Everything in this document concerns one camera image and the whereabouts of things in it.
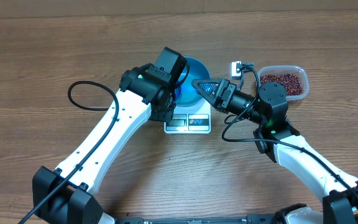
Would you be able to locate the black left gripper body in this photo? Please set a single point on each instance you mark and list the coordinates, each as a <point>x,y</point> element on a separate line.
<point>166,116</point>

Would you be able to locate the white digital kitchen scale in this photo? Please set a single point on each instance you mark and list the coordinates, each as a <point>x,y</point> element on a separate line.
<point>195,119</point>

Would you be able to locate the teal blue bowl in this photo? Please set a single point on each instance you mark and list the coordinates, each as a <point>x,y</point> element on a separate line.
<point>186,95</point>

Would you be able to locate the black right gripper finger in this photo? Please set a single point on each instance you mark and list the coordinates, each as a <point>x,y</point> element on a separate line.
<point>208,92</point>
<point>206,84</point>

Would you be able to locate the clear plastic food container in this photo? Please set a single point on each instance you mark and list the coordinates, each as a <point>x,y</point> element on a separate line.
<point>281,69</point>

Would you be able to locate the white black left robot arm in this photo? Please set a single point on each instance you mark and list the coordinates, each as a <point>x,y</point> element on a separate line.
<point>67,193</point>

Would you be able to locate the red adzuki beans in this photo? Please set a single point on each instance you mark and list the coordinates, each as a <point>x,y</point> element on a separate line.
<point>290,81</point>

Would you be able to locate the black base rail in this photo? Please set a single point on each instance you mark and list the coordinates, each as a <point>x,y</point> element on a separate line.
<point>249,219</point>

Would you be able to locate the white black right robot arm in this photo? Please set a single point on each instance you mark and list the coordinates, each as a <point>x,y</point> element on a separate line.
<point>284,145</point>

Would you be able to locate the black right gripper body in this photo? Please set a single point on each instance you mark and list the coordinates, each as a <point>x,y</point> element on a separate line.
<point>231,88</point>

